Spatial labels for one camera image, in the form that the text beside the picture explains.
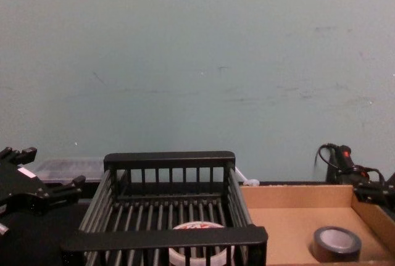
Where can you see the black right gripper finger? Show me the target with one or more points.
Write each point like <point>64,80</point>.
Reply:
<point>390,190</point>
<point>368,193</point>

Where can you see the roll of silver tape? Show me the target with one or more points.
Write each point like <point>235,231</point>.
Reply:
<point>336,241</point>

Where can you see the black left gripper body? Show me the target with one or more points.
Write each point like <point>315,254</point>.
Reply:
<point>21,190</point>

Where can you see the small white three-armed plastic piece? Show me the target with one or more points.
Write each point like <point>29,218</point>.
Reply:
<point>250,182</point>

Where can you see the black rack with steel bars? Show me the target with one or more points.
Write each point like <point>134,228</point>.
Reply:
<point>160,238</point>

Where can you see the shallow brown cardboard tray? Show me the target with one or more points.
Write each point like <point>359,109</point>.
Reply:
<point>287,235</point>

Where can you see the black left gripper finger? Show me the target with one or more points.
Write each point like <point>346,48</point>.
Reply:
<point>66,189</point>
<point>24,154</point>

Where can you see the clear plastic case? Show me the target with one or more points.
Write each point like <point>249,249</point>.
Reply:
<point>68,168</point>

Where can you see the roll of white tape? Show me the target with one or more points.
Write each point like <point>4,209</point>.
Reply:
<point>200,255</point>

